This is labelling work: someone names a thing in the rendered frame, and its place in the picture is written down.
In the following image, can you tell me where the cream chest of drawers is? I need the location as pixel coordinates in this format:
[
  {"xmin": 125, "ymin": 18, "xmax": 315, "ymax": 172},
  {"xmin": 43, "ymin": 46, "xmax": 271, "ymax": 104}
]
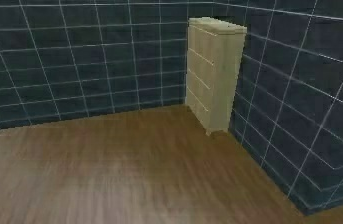
[{"xmin": 184, "ymin": 16, "xmax": 248, "ymax": 137}]

